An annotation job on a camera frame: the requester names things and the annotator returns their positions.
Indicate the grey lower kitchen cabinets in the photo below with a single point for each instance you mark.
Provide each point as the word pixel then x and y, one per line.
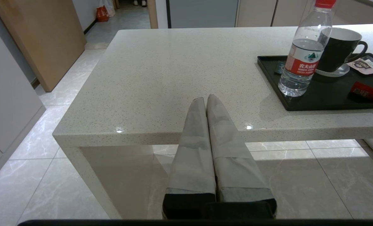
pixel 258 12

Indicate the grey tall refrigerator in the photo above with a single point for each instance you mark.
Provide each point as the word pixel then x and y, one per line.
pixel 202 12

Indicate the large red Nescafe sachet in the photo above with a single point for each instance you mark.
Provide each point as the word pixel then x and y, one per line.
pixel 368 92

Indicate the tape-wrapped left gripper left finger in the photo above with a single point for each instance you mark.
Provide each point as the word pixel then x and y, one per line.
pixel 192 157

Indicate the black rectangular serving tray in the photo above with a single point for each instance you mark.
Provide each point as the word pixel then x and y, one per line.
pixel 324 97

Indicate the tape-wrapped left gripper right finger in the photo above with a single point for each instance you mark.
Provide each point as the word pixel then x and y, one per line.
pixel 233 163

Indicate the white plastic shopping bag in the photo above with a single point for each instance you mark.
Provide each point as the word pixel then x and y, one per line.
pixel 109 6

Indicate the white round coaster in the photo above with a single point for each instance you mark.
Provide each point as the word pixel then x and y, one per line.
pixel 337 73

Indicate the red plastic bag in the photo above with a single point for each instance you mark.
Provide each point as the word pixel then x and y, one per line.
pixel 102 14

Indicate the pink tea sachet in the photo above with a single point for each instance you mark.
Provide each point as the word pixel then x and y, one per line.
pixel 367 64

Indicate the clear water bottle red label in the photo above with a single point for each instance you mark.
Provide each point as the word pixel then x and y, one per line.
pixel 302 62

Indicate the brown wooden door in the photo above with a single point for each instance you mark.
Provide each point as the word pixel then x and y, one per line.
pixel 39 40

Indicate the black mug white inside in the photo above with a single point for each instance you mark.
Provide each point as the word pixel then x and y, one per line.
pixel 340 50

